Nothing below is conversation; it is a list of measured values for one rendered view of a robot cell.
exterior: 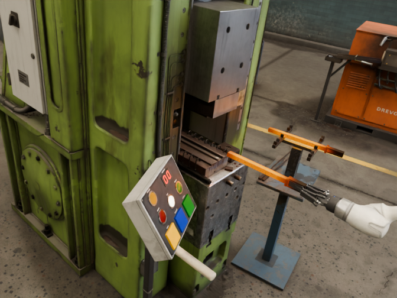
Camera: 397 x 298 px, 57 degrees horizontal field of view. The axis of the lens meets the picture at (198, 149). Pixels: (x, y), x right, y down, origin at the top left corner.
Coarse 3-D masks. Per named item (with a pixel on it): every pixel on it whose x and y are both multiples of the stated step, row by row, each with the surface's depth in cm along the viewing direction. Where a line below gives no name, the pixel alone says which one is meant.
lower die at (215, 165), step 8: (184, 136) 213; (192, 136) 216; (184, 144) 207; (200, 144) 207; (208, 144) 209; (192, 152) 200; (200, 152) 201; (216, 152) 203; (184, 160) 198; (192, 160) 195; (200, 160) 196; (208, 160) 195; (216, 160) 195; (224, 160) 201; (192, 168) 196; (200, 168) 191; (208, 168) 191; (216, 168) 198; (208, 176) 194
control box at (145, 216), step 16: (160, 160) 154; (144, 176) 145; (160, 176) 143; (176, 176) 155; (144, 192) 131; (160, 192) 140; (176, 192) 151; (128, 208) 130; (144, 208) 129; (160, 208) 138; (176, 208) 148; (144, 224) 132; (160, 224) 135; (176, 224) 145; (144, 240) 136; (160, 240) 134; (160, 256) 137
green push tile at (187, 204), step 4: (188, 196) 159; (184, 200) 155; (188, 200) 158; (184, 204) 154; (188, 204) 157; (192, 204) 160; (184, 208) 154; (188, 208) 156; (192, 208) 159; (188, 212) 155; (188, 216) 155
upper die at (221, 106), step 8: (192, 96) 178; (224, 96) 175; (232, 96) 180; (184, 104) 184; (192, 104) 180; (200, 104) 176; (208, 104) 173; (216, 104) 172; (224, 104) 178; (232, 104) 183; (200, 112) 178; (208, 112) 175; (216, 112) 175; (224, 112) 181
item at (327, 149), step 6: (276, 132) 224; (282, 132) 223; (288, 138) 222; (294, 138) 220; (300, 138) 218; (306, 144) 217; (312, 144) 215; (318, 144) 214; (324, 150) 212; (330, 150) 211; (336, 150) 209; (342, 156) 209
